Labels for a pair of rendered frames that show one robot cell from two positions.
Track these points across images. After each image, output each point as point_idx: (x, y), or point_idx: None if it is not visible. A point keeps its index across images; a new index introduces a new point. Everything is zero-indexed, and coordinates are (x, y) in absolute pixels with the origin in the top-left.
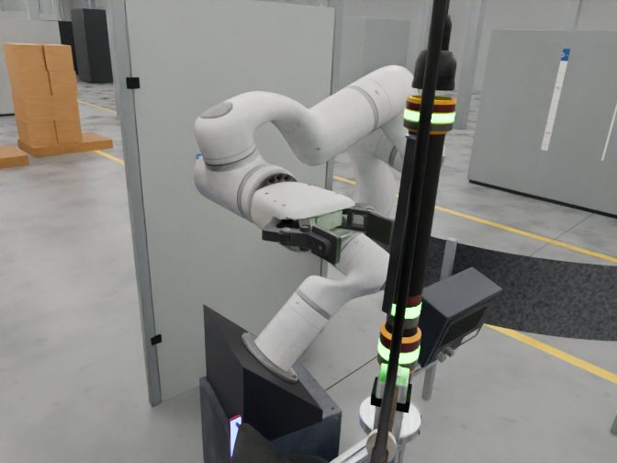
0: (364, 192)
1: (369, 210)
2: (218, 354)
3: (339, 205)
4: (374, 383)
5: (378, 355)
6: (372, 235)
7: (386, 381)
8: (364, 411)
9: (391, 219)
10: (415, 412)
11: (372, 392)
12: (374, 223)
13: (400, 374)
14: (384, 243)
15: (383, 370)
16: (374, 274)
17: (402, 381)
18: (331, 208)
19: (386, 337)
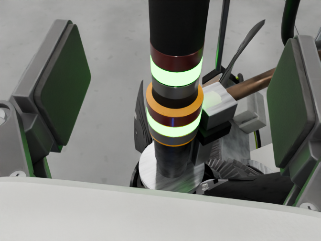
0: None
1: (26, 93)
2: None
3: (74, 185)
4: (216, 131)
5: (196, 129)
6: (71, 120)
7: (293, 36)
8: (188, 184)
9: (60, 24)
10: (150, 148)
11: (230, 125)
12: (60, 92)
13: (208, 93)
14: (87, 90)
15: (219, 107)
16: None
17: (216, 87)
18: (130, 190)
19: (203, 98)
